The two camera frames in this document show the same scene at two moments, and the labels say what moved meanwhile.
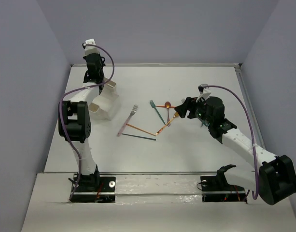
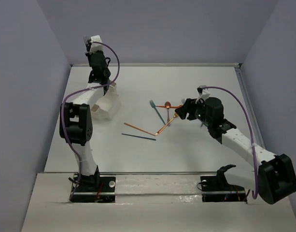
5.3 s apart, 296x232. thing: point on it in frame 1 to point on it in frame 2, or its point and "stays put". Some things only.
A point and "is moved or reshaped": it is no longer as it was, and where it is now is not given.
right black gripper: (190, 103) stays put
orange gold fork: (176, 114) stays put
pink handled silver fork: (133, 110) is moved or reshaped
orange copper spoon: (167, 105) stays put
